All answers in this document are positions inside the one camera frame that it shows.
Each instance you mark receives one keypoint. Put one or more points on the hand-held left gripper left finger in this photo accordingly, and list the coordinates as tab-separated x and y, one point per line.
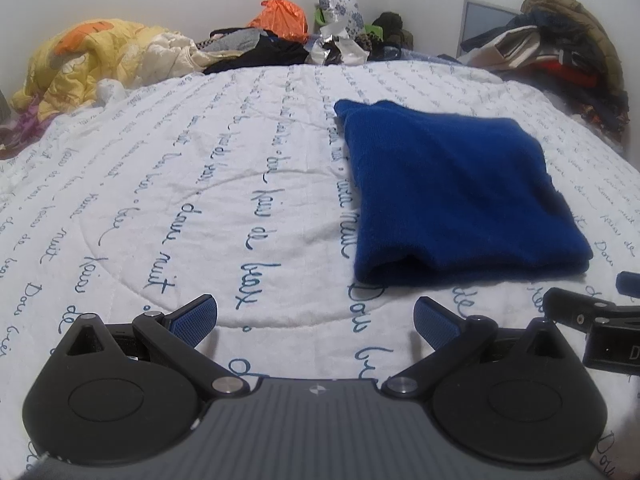
192	319

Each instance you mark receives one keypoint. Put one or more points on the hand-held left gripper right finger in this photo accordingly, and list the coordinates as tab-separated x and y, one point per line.
436	324

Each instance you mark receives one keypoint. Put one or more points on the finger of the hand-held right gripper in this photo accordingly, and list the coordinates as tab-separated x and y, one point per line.
575	307
629	282

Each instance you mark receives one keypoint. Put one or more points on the blue beaded sweater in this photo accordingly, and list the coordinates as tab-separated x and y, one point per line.
450	185

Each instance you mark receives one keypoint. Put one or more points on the pile of mixed clothes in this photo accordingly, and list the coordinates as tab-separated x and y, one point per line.
550	60

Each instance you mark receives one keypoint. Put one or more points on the white script-print quilt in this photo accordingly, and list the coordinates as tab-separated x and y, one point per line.
200	160

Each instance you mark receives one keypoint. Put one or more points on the purple floral cloth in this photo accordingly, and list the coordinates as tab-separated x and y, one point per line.
22	130

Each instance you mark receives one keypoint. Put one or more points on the cream quilted cloth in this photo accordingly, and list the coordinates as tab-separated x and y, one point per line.
175	55

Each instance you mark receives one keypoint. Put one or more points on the olive padded jacket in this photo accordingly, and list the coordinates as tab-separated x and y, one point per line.
575	15

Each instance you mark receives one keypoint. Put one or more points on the black clothing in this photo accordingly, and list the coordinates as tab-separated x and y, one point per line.
270	55

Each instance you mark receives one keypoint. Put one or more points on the yellow cartoon quilt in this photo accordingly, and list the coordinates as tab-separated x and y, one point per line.
80	67

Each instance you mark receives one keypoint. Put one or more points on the grey clothing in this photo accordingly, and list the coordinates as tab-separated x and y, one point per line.
235	40

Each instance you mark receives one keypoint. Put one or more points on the grey-brown knitted cushion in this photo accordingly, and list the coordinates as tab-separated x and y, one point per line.
4	107

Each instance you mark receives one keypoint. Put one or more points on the silver foil wrapping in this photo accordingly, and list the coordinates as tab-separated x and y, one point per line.
340	47

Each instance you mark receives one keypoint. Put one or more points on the dark green plush bag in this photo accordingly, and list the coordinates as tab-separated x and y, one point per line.
392	27

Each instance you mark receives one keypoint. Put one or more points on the green plastic stool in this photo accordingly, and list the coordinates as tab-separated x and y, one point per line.
372	30

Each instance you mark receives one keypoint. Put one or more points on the grey framed panel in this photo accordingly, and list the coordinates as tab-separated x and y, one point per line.
482	17

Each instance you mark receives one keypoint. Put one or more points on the orange plastic bag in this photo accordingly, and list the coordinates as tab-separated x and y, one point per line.
280	20

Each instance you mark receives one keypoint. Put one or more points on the blue floral white pillow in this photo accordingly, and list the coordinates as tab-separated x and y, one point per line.
345	10

